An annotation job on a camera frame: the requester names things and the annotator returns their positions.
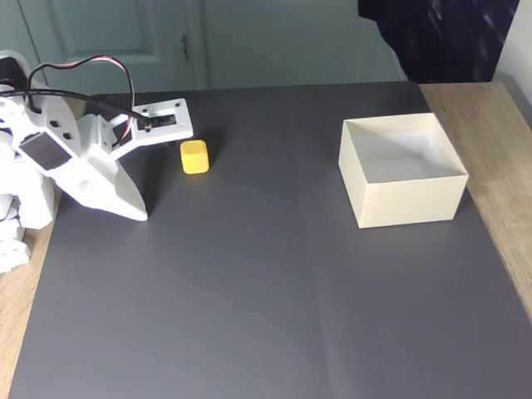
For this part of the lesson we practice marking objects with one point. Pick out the yellow cube block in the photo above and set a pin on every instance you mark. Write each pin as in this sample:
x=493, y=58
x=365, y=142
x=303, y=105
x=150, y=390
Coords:
x=194, y=158

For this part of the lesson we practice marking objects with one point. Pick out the cream open cardboard box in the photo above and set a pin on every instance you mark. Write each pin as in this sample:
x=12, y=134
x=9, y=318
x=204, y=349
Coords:
x=407, y=203

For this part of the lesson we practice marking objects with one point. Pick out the grey-green panelled door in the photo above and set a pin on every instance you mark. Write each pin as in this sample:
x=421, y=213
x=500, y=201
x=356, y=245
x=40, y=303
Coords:
x=112, y=29

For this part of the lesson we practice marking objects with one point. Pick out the dark grey table mat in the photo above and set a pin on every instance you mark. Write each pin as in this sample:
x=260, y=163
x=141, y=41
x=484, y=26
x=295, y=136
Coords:
x=249, y=291

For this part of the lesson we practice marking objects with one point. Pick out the black cloth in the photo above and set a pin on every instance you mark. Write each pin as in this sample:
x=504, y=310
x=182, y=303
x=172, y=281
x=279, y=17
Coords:
x=436, y=41

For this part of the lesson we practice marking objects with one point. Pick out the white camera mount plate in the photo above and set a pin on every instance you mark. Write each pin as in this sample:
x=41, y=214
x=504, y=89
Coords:
x=183, y=124

